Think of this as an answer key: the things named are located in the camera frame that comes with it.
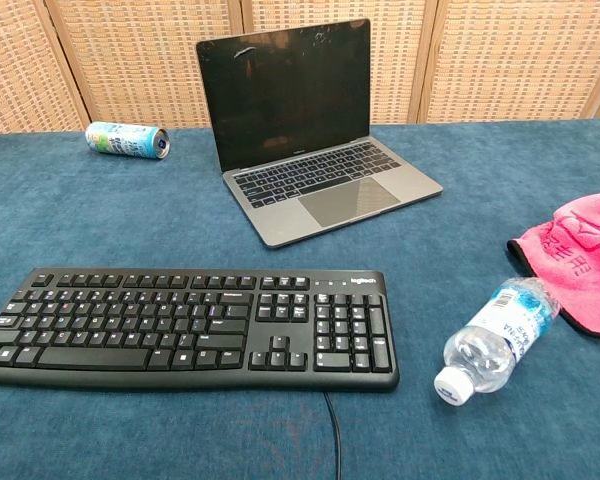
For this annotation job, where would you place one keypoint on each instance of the silver laptop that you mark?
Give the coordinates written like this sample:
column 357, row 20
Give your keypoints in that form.
column 305, row 135

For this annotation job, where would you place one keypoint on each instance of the pink microfiber cloth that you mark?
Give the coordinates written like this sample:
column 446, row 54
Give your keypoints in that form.
column 580, row 255

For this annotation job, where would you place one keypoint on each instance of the black logitech keyboard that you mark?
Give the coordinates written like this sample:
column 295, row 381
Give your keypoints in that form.
column 190, row 327

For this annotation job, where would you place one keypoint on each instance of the clear plastic water bottle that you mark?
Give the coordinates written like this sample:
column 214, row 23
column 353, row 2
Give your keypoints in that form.
column 500, row 335

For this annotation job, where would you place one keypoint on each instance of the light blue drink can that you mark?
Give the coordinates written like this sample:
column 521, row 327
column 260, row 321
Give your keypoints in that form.
column 127, row 140

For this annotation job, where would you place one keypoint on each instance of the blue table mat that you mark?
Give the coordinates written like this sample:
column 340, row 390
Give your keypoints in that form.
column 130, row 225

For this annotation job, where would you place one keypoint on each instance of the woven bamboo folding screen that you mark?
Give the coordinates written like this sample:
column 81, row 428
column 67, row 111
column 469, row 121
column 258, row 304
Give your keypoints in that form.
column 300, row 55

